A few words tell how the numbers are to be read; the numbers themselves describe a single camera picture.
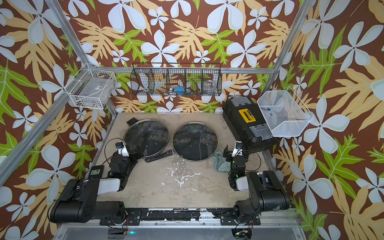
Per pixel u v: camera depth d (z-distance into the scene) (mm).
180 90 951
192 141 929
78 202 437
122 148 746
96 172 868
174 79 982
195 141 914
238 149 750
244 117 953
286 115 835
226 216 743
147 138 932
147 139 934
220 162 906
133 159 818
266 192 440
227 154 817
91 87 869
